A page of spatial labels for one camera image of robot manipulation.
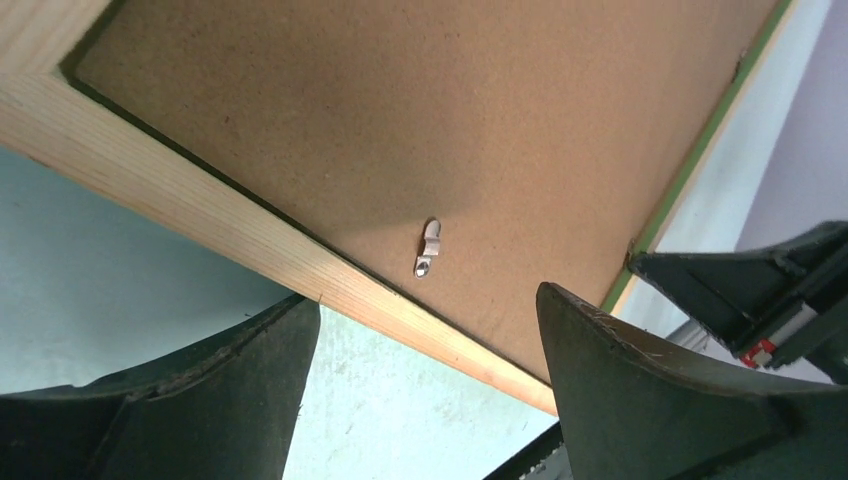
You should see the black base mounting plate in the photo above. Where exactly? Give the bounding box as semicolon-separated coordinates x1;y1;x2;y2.
484;423;563;480

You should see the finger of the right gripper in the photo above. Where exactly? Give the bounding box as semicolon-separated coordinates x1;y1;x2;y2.
628;221;847;371

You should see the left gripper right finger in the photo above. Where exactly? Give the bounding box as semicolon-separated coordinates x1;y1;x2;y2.
536;282;847;479

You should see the metal turn clip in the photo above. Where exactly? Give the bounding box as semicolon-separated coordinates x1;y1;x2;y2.
413;218;441;279

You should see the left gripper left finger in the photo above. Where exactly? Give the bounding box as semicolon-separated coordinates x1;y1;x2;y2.
1;295;321;479

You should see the brown cardboard backing board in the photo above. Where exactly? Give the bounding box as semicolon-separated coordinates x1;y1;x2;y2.
72;1;775;379

